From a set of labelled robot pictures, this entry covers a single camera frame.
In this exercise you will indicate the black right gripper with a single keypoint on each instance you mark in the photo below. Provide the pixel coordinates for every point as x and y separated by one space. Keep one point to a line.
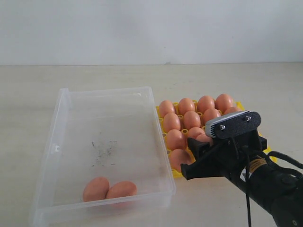
235 155

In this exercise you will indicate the brown egg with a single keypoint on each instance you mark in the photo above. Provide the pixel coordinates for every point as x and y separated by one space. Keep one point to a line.
194 132
185 105
204 103
96 189
171 121
175 139
210 114
178 157
191 119
232 110
223 102
122 189
166 107
204 138

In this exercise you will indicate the clear plastic container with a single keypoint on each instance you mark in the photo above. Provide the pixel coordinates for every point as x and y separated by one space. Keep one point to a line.
113 133

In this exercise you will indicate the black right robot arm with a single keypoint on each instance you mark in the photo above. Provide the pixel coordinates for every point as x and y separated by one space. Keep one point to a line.
279 191

